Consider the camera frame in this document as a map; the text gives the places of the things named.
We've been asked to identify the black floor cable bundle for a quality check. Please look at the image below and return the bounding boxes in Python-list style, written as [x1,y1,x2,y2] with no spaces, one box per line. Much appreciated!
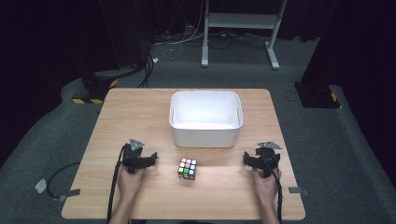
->
[136,53,156,90]

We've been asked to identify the white plastic storage box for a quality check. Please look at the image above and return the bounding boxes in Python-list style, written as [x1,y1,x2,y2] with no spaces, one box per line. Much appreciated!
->
[168,90,245,149]

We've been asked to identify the person's left hand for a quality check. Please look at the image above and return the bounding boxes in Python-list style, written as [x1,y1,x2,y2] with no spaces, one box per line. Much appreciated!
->
[116,165,146,203]

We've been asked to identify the left hand-held gripper black cable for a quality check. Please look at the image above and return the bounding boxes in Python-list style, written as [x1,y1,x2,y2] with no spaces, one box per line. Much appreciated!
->
[106,143,131,224]

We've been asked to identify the person's right hand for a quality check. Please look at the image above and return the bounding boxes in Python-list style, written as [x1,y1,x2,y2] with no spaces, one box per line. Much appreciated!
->
[251,167,283,204]

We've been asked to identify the white metal stand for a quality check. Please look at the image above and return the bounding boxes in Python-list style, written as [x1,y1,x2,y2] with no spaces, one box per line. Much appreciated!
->
[201,0,289,71]

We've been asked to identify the grey tape strip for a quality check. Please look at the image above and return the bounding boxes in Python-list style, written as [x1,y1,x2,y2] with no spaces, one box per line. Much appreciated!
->
[57,188,82,202]
[288,186,310,197]

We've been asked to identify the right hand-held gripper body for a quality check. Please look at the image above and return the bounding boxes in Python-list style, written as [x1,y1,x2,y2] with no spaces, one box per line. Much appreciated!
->
[251,141,281,179]

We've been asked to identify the black cables under stand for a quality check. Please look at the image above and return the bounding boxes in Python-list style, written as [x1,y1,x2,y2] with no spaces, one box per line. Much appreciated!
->
[183,31,269,50]

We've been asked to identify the white floor cable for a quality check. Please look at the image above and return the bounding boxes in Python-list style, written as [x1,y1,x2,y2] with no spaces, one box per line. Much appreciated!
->
[151,0,206,61]

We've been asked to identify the black yellow-striped stand base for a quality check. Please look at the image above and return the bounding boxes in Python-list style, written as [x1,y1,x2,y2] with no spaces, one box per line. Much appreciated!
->
[293,81,342,110]
[71,72,120,105]

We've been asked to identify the thin black floor cable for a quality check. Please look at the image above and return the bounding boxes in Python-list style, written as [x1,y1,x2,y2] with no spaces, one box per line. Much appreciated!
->
[46,161,81,200]

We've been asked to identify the right hand-held gripper black cable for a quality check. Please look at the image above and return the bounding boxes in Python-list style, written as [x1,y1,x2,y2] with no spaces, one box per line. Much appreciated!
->
[260,154,284,224]

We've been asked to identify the multicoloured puzzle cube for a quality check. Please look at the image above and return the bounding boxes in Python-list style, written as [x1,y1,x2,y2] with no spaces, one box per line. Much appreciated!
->
[177,156,198,181]

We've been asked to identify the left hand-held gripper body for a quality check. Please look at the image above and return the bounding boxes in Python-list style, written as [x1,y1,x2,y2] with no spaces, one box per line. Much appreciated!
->
[121,138,151,175]

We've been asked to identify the hand-held gripper black cable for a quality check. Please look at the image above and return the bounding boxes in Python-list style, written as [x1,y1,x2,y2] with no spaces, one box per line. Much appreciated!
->
[106,143,131,224]
[260,154,284,224]

